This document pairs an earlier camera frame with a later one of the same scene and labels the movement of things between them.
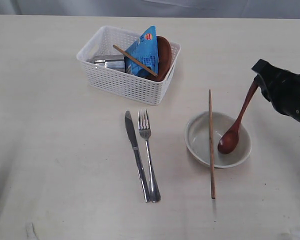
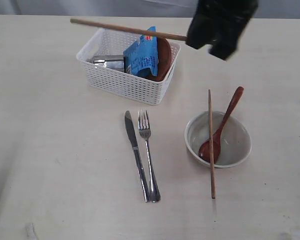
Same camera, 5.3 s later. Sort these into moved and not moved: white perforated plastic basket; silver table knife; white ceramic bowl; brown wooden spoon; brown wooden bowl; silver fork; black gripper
Moved: brown wooden spoon; black gripper
Not moved: silver table knife; white ceramic bowl; brown wooden bowl; silver fork; white perforated plastic basket
